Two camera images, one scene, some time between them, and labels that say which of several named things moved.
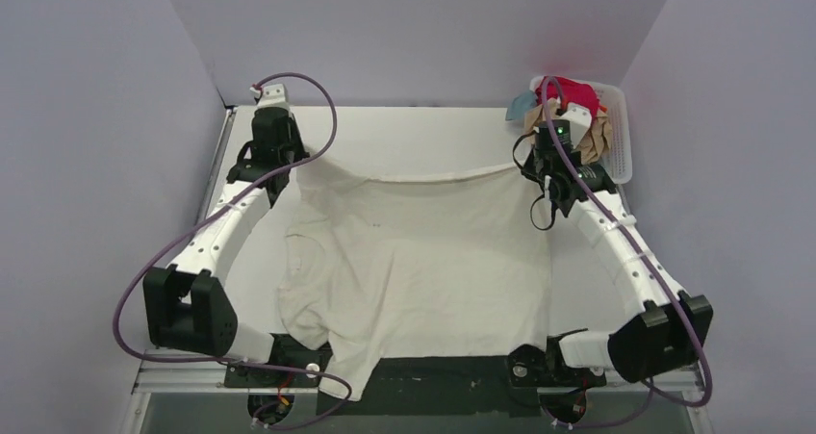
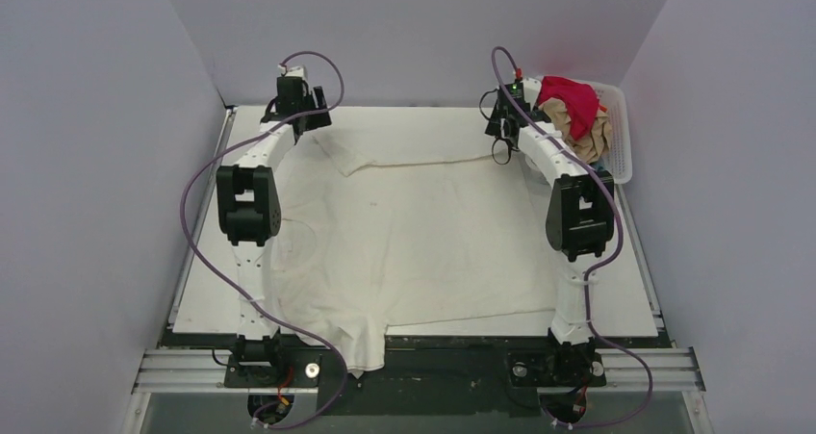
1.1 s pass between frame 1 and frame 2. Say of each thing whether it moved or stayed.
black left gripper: moved
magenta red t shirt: stayed
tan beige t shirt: stayed
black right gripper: moved
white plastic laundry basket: stayed
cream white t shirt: moved
